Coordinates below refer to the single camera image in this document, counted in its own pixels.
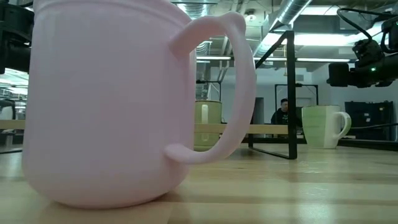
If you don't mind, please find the thin black background cable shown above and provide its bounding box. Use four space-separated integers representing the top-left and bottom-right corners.
350 123 398 129

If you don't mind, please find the ceiling light panel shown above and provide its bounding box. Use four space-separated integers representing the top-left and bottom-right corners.
281 32 383 47

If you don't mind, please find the tall olive green mug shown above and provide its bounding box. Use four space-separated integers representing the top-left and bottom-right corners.
194 100 223 152

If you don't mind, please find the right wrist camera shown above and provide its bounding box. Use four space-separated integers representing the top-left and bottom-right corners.
353 39 385 68

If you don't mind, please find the wooden shelf with black frame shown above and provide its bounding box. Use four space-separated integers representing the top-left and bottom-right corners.
0 30 299 160

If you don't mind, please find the black cabinet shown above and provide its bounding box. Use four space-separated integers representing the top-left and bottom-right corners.
344 101 395 141

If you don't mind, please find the green and white mug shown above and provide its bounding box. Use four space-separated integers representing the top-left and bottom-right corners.
301 105 352 149

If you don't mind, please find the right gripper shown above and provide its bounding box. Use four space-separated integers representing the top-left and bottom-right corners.
327 62 386 88

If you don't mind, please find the pink plastic mug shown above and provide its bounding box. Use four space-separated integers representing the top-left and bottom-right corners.
22 0 257 209

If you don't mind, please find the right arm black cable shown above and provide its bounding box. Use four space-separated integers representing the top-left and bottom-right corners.
336 7 398 41

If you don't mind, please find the silver ceiling duct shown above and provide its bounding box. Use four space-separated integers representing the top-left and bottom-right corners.
253 0 313 57

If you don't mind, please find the person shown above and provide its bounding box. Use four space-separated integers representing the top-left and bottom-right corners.
270 98 302 127

